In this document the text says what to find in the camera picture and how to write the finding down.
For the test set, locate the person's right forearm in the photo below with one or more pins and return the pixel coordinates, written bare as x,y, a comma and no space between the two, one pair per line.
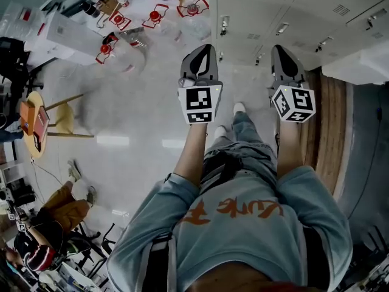
288,151

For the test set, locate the round wooden stool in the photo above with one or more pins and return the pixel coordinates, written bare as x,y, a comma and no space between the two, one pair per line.
32,146

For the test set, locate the clear dispenser water jug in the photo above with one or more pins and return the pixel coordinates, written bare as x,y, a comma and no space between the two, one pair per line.
18,20

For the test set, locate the dark red box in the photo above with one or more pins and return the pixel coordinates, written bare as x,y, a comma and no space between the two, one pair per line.
41,123

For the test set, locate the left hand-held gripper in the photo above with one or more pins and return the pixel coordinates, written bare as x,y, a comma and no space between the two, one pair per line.
199,102

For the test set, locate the black frame chair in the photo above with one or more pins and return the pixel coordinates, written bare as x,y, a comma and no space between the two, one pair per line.
100,248

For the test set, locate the black office chair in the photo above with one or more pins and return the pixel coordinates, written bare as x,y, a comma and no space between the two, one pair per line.
15,65

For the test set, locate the person's light blue sweatshirt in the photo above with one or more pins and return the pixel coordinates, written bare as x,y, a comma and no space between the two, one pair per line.
237,248

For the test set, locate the orange cardboard box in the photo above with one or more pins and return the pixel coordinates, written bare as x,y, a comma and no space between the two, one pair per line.
27,117

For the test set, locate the brown paper bag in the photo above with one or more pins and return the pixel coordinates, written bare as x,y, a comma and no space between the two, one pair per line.
109,5

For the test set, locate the person's grey trousers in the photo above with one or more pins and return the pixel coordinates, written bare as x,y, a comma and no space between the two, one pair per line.
246,132

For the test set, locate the grey metal locker cabinet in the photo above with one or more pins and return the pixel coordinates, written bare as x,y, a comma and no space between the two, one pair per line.
249,11

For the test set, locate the brown wooden plank panel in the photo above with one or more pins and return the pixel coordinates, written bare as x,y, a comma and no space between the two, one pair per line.
325,132

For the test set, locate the person's white shoe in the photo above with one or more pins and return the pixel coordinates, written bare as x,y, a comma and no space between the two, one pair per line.
220,131
239,107

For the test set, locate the person's left forearm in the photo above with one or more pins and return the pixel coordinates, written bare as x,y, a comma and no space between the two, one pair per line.
191,154

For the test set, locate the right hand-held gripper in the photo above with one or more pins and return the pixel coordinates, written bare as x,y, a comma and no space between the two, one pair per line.
293,102

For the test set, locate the white water dispenser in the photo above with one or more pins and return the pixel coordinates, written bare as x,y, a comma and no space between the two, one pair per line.
67,38

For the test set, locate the white foam box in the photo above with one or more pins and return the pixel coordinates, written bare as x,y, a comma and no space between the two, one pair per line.
358,67

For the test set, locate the black waist pouch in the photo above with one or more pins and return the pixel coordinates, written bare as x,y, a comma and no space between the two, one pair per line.
223,163

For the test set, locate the black drink bottle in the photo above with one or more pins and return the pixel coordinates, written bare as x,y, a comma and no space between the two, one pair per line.
89,9

